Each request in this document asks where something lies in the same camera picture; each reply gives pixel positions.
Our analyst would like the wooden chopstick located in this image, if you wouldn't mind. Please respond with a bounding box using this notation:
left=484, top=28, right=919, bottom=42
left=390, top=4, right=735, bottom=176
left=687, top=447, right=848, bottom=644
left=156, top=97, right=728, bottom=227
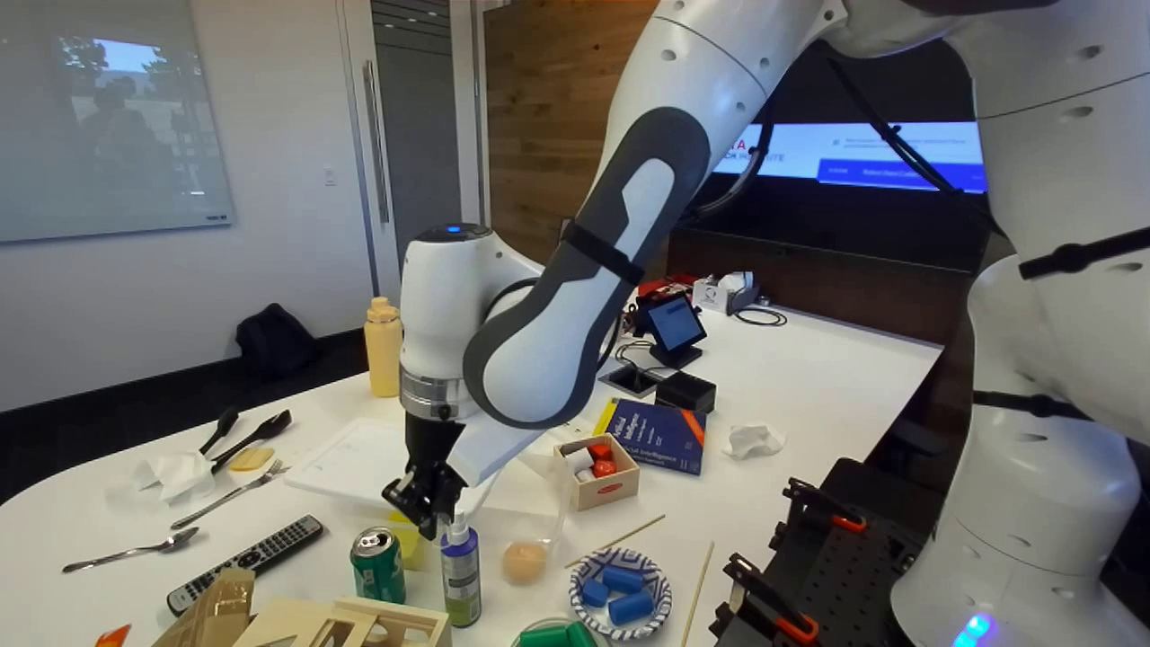
left=568, top=511, right=671, bottom=568
left=675, top=536, right=719, bottom=647

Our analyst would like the metal spoon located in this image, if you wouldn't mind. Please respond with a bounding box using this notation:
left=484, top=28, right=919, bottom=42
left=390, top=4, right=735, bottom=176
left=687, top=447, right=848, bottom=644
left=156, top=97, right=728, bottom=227
left=59, top=525, right=201, bottom=578

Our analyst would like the grey door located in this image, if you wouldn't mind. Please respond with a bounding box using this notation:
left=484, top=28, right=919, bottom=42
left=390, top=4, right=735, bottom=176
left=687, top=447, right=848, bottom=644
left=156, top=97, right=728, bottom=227
left=339, top=0, right=489, bottom=303

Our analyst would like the green soda can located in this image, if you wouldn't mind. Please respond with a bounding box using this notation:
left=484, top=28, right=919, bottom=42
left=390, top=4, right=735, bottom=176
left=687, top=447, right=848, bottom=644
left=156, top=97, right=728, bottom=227
left=345, top=525, right=413, bottom=607

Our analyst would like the flat wooden sorter lid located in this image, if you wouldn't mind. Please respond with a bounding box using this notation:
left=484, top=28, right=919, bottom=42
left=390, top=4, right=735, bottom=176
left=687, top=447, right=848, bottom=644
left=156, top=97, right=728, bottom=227
left=151, top=565, right=259, bottom=647

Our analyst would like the black box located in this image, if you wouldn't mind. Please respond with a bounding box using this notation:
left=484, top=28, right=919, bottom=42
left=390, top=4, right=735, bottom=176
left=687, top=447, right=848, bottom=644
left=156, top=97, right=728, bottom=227
left=651, top=366, right=722, bottom=421

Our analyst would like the wall whiteboard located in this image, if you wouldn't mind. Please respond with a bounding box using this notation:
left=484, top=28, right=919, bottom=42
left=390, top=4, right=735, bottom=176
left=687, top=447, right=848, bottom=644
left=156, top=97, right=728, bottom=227
left=0, top=0, right=237, bottom=252

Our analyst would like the blue patterned plate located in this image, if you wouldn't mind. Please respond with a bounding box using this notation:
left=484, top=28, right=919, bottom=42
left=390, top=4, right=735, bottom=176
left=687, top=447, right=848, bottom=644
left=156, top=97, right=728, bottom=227
left=559, top=548, right=675, bottom=644

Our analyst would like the metal fork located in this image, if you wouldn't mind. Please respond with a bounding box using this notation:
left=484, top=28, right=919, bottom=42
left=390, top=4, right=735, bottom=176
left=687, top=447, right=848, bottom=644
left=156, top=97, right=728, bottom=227
left=169, top=459, right=292, bottom=536

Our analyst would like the black tablet on stand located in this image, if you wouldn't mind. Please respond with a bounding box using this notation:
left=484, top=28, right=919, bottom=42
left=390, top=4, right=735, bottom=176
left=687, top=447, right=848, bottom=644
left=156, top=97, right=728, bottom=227
left=636, top=293, right=711, bottom=372

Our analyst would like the blue hardcover book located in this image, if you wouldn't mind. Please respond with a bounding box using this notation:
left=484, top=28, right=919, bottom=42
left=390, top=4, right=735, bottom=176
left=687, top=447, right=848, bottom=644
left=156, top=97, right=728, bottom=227
left=596, top=395, right=711, bottom=481

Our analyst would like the clear plastic container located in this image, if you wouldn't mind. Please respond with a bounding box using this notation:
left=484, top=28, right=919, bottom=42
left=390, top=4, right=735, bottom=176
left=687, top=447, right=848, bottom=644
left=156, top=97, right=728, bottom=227
left=467, top=476, right=568, bottom=593

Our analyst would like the black remote control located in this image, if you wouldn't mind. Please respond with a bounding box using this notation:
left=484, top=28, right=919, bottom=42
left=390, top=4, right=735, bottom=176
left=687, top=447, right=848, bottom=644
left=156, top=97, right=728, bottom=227
left=163, top=511, right=330, bottom=620

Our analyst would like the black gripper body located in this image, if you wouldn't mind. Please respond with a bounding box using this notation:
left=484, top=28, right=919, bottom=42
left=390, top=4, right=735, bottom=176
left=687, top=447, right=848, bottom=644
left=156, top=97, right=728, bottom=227
left=400, top=409, right=469, bottom=508

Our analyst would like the small wooden crate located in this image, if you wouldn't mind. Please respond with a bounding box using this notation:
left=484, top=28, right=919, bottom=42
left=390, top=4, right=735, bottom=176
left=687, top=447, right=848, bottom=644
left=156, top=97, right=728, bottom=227
left=553, top=430, right=644, bottom=517

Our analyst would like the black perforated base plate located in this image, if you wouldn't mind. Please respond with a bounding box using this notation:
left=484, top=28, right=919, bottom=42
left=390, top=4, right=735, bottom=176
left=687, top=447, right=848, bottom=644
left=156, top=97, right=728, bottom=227
left=704, top=456, right=962, bottom=647

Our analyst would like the black utensil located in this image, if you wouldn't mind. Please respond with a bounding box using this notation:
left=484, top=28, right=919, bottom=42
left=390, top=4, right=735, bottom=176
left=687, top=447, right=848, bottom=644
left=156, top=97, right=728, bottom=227
left=194, top=405, right=241, bottom=459

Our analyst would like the black clamp orange handle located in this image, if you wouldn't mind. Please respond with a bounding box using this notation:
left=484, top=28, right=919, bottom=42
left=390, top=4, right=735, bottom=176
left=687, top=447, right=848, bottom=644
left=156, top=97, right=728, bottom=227
left=719, top=549, right=826, bottom=647
left=776, top=476, right=871, bottom=542

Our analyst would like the crumpled white paper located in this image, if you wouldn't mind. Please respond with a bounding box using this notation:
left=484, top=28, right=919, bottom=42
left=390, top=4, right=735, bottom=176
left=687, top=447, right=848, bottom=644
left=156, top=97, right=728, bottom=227
left=722, top=421, right=787, bottom=465

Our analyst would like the wall television screen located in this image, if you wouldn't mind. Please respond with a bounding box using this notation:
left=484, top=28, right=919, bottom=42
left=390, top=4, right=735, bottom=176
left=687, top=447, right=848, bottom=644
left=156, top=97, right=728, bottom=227
left=709, top=115, right=990, bottom=197

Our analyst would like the wooden shape sorter box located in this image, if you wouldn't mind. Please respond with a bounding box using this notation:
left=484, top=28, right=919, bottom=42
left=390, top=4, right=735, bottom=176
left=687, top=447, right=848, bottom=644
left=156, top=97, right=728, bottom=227
left=231, top=593, right=456, bottom=647

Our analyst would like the mustard yellow bottle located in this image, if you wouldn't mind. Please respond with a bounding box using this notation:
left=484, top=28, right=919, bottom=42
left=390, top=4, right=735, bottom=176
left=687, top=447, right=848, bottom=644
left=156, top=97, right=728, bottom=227
left=360, top=295, right=407, bottom=404

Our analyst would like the crumpled white tissue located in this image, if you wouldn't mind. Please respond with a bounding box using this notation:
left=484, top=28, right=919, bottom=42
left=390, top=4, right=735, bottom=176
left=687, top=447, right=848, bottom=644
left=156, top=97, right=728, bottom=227
left=129, top=448, right=220, bottom=508

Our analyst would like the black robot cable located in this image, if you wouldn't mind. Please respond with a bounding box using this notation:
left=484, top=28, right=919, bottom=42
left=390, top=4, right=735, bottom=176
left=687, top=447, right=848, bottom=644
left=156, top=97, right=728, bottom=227
left=822, top=48, right=962, bottom=197

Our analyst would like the black backpack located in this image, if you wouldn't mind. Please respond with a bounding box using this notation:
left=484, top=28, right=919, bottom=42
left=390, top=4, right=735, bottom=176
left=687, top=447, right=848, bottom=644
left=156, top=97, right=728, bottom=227
left=231, top=300, right=323, bottom=380

